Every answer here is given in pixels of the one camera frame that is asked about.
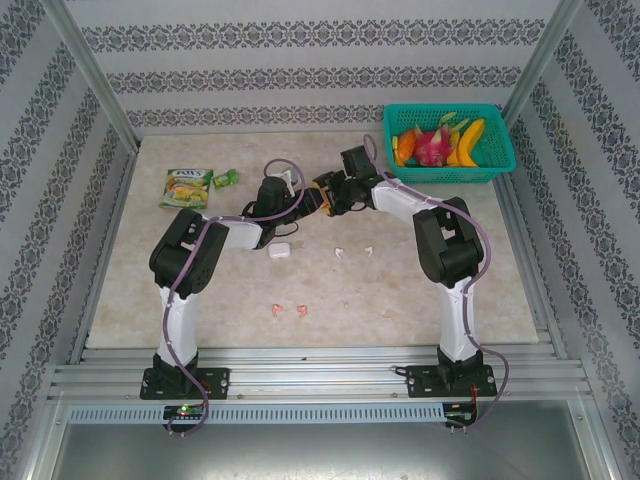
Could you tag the white earbud charging case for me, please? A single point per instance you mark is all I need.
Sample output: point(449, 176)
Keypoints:
point(279, 250)

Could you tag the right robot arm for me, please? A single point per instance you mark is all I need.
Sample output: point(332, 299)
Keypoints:
point(455, 320)

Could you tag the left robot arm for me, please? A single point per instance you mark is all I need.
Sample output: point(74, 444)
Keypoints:
point(175, 325)

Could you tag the small green candy packet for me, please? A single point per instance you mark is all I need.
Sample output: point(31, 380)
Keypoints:
point(226, 179)

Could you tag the yellow fruit slice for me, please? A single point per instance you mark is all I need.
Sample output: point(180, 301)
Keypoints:
point(394, 147)

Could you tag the orange mango fruit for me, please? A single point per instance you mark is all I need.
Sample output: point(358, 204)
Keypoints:
point(406, 145)

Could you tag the pink dragon fruit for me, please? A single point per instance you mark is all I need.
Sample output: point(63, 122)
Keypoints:
point(430, 147)

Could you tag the green Fox's candy bag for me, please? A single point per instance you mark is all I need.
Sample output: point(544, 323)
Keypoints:
point(185, 192)

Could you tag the yellow banana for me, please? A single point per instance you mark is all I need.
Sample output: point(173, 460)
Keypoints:
point(470, 145)

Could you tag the teal plastic basket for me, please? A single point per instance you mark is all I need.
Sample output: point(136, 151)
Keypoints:
point(495, 175)

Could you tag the grey metal sheet panel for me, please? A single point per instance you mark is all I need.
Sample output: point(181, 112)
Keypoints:
point(320, 450)

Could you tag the aluminium side rail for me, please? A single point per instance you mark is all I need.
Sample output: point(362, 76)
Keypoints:
point(517, 225)
point(121, 200)

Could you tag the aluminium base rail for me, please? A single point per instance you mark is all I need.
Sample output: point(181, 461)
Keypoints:
point(320, 372)

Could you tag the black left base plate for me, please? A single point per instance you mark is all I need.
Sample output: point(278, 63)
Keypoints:
point(220, 382)

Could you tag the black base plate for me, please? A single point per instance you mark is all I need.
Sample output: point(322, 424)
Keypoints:
point(417, 382)
point(220, 382)

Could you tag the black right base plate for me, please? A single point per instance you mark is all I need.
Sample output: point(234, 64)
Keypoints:
point(417, 382)

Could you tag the aluminium frame post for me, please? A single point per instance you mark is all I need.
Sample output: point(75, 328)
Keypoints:
point(90, 70)
point(542, 60)

